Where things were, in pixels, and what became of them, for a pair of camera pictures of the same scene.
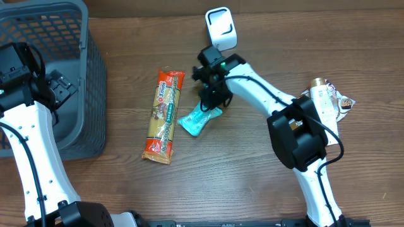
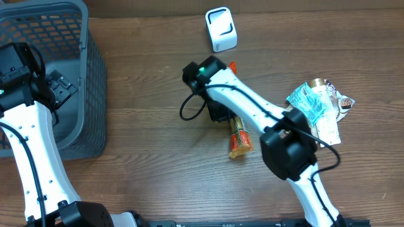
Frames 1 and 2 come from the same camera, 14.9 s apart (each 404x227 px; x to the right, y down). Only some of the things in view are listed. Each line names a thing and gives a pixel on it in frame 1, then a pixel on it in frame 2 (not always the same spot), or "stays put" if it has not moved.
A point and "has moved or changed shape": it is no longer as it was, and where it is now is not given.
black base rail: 298,222 stays put
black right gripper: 215,101 -> 220,114
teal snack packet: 194,123 has moved or changed shape
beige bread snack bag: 341,104 stays put
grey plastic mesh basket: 60,28 stays put
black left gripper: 57,81 stays put
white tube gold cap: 320,98 stays put
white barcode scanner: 221,28 stays put
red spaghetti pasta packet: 160,142 -> 241,138
